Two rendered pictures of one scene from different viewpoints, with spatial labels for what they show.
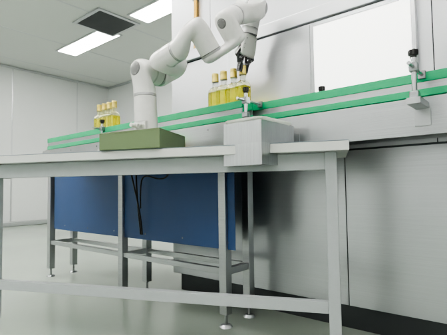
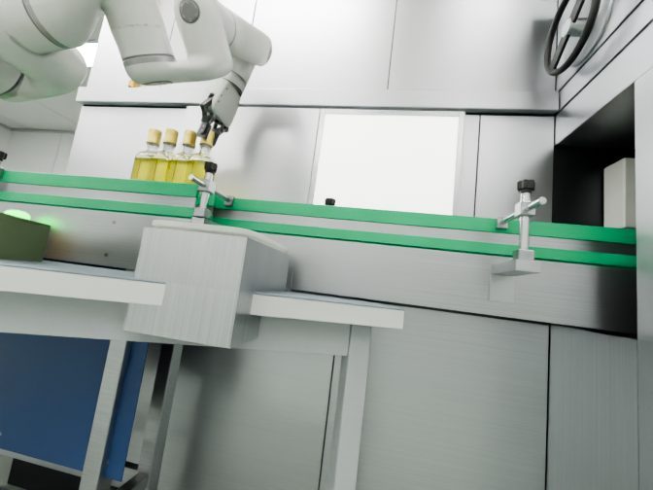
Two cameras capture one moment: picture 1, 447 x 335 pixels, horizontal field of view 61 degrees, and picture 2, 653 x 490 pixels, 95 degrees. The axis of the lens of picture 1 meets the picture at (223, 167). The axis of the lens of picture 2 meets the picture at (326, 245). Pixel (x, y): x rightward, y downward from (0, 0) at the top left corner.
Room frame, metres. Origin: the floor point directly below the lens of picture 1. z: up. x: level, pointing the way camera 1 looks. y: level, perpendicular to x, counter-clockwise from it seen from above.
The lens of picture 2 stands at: (0.87, -0.02, 0.77)
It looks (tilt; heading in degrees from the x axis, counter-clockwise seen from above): 8 degrees up; 330
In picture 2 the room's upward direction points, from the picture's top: 7 degrees clockwise
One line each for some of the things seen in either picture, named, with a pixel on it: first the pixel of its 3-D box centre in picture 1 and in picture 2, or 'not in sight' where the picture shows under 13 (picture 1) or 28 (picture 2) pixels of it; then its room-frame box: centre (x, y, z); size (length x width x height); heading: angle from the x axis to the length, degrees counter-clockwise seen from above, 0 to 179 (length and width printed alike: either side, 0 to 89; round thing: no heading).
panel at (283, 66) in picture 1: (308, 63); (308, 160); (1.69, -0.39, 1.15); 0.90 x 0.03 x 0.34; 50
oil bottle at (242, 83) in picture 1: (243, 103); (197, 191); (1.75, -0.10, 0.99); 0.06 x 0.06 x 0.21; 50
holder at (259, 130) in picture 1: (263, 136); (232, 265); (1.45, -0.15, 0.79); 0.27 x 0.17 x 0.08; 140
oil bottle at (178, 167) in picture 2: (233, 105); (180, 190); (1.80, -0.05, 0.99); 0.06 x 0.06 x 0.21; 49
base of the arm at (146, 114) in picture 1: (144, 115); not in sight; (1.56, 0.32, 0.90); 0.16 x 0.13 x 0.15; 160
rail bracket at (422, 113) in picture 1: (416, 87); (517, 242); (1.17, -0.60, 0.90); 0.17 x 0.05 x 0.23; 140
